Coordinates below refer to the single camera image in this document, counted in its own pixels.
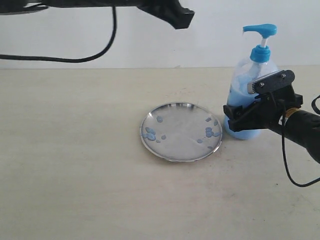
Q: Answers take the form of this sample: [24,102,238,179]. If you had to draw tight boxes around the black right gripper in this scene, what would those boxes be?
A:
[223,69,303,132]

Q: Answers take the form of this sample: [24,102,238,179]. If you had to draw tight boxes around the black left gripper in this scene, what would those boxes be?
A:
[137,0,195,30]

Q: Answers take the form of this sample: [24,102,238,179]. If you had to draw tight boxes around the blue soap pump bottle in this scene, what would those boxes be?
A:
[222,23,279,142]

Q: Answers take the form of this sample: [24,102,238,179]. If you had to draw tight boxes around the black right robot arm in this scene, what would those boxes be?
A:
[223,70,320,162]

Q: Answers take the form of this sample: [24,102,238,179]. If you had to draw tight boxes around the round stainless steel plate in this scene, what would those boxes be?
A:
[139,102,223,163]

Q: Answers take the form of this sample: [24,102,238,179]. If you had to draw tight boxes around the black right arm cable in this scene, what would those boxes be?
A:
[279,94,320,188]

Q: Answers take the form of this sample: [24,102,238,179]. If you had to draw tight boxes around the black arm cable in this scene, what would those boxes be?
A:
[0,4,118,64]
[279,94,320,188]

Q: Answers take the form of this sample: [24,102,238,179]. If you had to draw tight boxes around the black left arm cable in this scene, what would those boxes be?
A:
[0,4,118,64]

